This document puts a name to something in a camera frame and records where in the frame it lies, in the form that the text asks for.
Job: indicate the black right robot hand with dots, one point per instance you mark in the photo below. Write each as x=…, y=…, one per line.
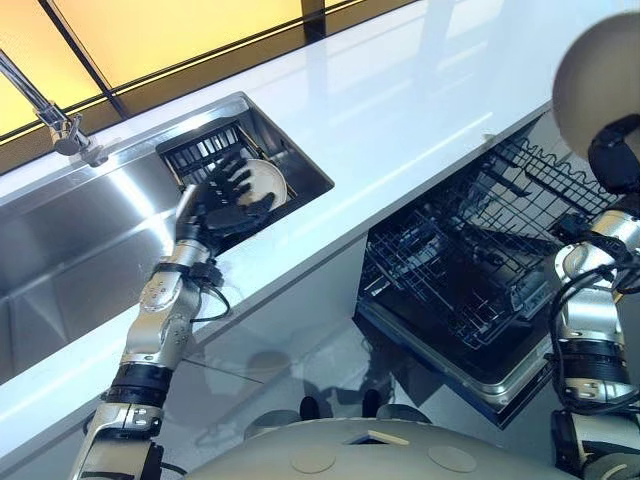
x=612, y=160

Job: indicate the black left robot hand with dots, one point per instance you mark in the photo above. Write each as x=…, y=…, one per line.
x=225, y=220

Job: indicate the white round plate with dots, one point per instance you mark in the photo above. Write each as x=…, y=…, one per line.
x=267, y=180

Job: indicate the beige round plate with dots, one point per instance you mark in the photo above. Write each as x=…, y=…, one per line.
x=595, y=60

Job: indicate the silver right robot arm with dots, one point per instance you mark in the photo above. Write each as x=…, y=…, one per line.
x=592, y=310

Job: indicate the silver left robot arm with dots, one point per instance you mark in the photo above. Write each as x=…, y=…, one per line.
x=152, y=320

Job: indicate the open dishwasher door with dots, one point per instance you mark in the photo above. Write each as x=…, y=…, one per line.
x=465, y=365

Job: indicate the black sink dish rack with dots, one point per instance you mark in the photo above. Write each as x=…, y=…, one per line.
x=200, y=150

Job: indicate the stainless steel sink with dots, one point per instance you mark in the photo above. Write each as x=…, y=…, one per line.
x=75, y=240

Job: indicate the chrome kitchen faucet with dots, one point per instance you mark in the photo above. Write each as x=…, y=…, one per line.
x=55, y=120

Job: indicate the dark left robot foot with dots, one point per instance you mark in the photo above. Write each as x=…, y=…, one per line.
x=310, y=406

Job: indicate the dark robot foot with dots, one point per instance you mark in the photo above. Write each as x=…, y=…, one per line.
x=371, y=402
x=310, y=406

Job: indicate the dark right robot foot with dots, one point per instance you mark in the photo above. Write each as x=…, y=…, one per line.
x=371, y=402

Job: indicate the grey robot torso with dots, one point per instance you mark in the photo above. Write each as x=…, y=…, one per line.
x=380, y=450

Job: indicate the black window frame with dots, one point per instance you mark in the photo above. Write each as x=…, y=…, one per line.
x=115, y=97

